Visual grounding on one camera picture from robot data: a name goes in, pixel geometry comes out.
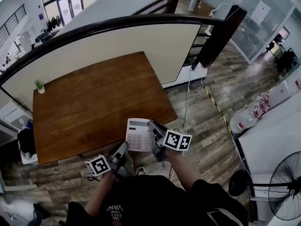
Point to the wooden table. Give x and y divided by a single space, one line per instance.
94 107

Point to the dark wooden post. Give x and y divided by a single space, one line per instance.
218 39

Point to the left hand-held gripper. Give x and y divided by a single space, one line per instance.
103 164

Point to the large clear water bottle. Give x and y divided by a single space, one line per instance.
243 120

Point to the person's left forearm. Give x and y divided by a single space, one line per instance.
100 192

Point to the person's black shirt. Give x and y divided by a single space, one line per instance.
150 201

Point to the person's white shoe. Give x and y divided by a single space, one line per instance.
140 171

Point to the black standing fan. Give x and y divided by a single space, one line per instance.
279 189

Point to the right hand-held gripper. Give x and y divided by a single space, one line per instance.
172 141

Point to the white counter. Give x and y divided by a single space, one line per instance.
270 140

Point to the group of red-capped bottles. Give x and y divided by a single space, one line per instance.
263 102

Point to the black curved handrail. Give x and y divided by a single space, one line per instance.
98 27

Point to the white calculator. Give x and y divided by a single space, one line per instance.
138 138

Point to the person's right forearm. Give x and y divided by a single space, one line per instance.
182 171

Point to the white partition panel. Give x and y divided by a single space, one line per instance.
117 46

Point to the small potted green plant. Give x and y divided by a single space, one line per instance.
39 86

